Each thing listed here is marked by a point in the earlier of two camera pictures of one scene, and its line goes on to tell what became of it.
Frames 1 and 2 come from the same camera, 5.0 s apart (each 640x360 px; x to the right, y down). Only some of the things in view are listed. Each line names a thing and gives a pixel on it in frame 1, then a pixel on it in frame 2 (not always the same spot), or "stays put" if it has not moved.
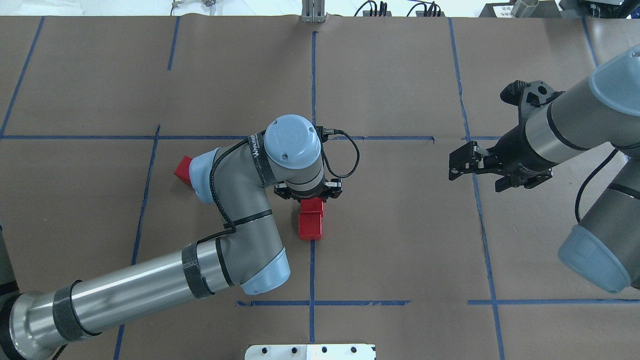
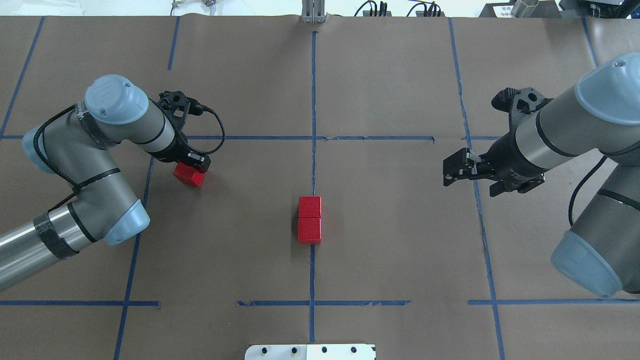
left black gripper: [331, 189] → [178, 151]
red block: [182, 170] stays put
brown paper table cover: [95, 110] stays put
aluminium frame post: [313, 11] stays put
